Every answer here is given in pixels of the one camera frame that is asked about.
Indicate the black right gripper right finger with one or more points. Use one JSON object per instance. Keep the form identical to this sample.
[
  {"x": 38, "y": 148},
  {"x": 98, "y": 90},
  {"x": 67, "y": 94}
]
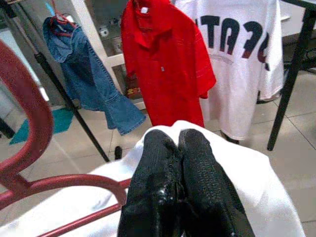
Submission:
[{"x": 205, "y": 185}]

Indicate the red plastic hanger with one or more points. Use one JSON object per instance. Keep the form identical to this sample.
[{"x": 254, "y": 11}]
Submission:
[
  {"x": 59, "y": 19},
  {"x": 32, "y": 111}
]

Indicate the white T-shirt dark lettering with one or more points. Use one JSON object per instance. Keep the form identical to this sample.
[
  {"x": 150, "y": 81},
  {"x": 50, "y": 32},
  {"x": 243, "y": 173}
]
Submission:
[{"x": 242, "y": 86}]

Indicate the white table black legs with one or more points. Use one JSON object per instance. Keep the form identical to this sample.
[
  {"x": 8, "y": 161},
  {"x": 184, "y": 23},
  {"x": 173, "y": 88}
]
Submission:
[{"x": 289, "y": 81}]

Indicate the blue denim shirt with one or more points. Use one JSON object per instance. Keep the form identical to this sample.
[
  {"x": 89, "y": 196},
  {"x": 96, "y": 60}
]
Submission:
[{"x": 93, "y": 86}]

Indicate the metal clothes rack black frame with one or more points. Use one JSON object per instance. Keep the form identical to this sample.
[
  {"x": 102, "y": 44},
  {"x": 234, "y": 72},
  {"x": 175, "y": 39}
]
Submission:
[{"x": 85, "y": 127}]

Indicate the teal floor mat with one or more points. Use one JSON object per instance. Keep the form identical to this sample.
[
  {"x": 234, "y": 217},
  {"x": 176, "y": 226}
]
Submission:
[{"x": 61, "y": 121}]

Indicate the red polo shirt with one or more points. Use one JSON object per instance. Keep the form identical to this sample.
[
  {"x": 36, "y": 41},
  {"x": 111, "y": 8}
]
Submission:
[{"x": 168, "y": 61}]

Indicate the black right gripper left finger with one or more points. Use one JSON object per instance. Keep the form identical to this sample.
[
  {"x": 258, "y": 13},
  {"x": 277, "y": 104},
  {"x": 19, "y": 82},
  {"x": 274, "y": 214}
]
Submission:
[{"x": 155, "y": 185}]

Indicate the plain white shirt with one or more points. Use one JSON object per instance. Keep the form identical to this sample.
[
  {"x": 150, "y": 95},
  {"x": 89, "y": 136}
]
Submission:
[{"x": 259, "y": 185}]

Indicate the white cabinet glass doors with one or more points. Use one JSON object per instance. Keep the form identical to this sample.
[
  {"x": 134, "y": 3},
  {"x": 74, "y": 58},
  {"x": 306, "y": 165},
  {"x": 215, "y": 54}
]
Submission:
[{"x": 90, "y": 27}]

